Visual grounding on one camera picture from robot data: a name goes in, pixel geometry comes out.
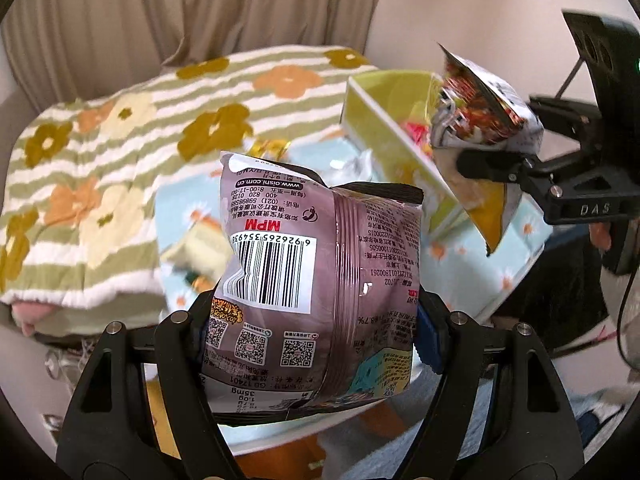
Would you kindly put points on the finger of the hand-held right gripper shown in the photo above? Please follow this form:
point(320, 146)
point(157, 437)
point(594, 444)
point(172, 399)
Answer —
point(492, 165)
point(567, 117)

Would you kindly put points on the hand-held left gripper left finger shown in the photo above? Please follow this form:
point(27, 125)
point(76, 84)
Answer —
point(184, 340)

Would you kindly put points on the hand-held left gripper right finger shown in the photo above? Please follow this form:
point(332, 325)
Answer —
point(429, 332)

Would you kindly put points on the silver printed snack packet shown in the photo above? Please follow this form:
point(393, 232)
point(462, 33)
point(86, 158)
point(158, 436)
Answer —
point(475, 110)

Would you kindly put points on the yellow-green storage box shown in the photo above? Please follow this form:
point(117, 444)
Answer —
point(370, 115)

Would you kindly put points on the purple snack packet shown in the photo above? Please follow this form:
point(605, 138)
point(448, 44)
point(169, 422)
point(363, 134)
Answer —
point(300, 260)

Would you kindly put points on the gold snack packet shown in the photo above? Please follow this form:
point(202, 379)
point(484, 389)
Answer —
point(270, 149)

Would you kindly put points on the person's right hand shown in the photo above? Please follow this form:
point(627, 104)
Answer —
point(598, 234)

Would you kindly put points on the pink snack packet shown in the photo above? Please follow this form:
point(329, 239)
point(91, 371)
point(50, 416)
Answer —
point(416, 132)

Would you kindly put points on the beige snack packet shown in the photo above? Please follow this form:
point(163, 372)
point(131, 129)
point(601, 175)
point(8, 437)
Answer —
point(190, 255)

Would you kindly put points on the white plastic wrapper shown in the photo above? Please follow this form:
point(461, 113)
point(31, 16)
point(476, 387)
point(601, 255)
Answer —
point(361, 166)

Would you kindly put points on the pink cloth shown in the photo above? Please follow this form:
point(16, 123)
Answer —
point(27, 317)

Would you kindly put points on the green striped floral blanket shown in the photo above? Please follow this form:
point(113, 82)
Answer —
point(125, 160)

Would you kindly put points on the beige curtain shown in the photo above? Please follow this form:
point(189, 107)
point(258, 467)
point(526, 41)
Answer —
point(200, 5)

